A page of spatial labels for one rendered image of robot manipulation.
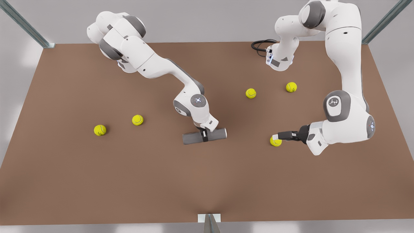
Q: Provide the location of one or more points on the grey tennis ball tube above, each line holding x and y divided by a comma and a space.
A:
194, 137

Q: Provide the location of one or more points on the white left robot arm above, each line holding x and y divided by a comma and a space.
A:
344, 64

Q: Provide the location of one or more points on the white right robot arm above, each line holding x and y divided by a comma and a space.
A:
145, 61

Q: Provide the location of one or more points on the yellow tennis ball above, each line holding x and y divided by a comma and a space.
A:
137, 120
100, 130
250, 93
275, 142
291, 87

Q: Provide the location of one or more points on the silver frame post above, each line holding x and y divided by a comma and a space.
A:
26, 24
386, 21
209, 223

